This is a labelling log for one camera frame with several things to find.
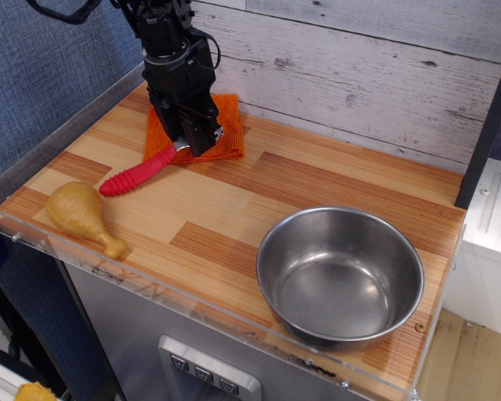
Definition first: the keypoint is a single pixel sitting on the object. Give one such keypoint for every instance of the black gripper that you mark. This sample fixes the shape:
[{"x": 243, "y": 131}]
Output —
[{"x": 180, "y": 72}]

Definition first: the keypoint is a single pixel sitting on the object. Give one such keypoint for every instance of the red handled metal spoon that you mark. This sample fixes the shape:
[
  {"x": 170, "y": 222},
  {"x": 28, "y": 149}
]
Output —
[{"x": 133, "y": 177}]

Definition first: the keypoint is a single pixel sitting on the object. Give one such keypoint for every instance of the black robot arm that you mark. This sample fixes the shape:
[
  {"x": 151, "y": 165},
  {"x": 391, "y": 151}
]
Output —
[{"x": 159, "y": 18}]

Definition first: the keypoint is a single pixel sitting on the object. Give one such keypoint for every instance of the toy chicken drumstick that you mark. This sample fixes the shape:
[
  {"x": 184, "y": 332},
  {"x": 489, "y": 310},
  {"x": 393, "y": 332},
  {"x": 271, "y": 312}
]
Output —
[{"x": 76, "y": 208}]

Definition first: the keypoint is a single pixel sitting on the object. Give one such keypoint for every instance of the orange folded cloth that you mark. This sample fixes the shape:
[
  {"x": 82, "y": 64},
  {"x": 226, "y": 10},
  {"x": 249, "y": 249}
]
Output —
[{"x": 230, "y": 146}]

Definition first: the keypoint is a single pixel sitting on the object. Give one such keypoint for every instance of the clear acrylic edge guard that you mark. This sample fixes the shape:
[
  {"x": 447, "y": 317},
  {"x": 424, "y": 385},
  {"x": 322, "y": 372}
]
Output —
[{"x": 189, "y": 275}]

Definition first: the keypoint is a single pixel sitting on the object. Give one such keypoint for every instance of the stainless steel bowl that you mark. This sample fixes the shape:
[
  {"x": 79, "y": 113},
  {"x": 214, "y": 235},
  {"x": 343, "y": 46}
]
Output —
[{"x": 339, "y": 278}]

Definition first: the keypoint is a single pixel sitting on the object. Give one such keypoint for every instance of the silver button control panel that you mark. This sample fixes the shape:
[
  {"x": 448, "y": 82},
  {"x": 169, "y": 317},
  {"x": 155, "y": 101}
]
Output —
[{"x": 195, "y": 375}]

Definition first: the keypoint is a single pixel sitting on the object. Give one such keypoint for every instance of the yellow object bottom left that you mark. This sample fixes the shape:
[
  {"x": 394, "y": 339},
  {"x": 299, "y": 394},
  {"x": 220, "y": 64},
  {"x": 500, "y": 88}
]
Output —
[{"x": 34, "y": 392}]

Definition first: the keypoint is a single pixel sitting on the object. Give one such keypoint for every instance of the white side cabinet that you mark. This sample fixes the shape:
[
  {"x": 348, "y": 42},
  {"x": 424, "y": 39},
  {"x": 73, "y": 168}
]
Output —
[{"x": 473, "y": 291}]

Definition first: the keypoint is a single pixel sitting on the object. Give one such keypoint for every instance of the right black vertical post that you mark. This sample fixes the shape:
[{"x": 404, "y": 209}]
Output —
[{"x": 481, "y": 152}]

